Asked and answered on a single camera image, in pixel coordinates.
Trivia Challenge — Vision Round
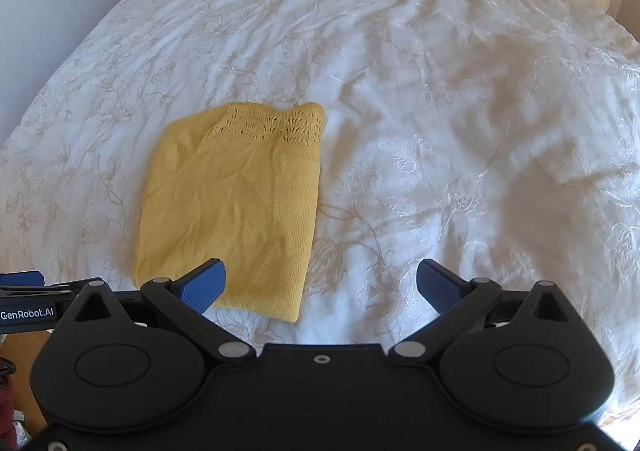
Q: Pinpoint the bed with white floral duvet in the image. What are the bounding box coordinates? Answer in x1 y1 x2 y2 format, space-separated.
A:
0 0 640 424

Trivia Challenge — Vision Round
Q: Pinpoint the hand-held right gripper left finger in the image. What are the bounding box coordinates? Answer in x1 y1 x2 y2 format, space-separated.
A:
71 258 255 363

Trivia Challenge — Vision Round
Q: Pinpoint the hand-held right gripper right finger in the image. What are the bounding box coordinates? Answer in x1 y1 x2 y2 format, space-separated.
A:
389 259 572 363

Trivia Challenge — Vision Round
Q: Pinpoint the dark red cloth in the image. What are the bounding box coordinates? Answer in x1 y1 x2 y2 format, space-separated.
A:
0 371 22 434

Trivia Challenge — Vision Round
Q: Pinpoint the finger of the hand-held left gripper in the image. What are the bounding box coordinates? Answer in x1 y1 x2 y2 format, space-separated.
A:
0 270 45 288

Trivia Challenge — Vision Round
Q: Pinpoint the yellow knit sweater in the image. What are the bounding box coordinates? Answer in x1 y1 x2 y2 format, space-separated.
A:
131 101 327 324

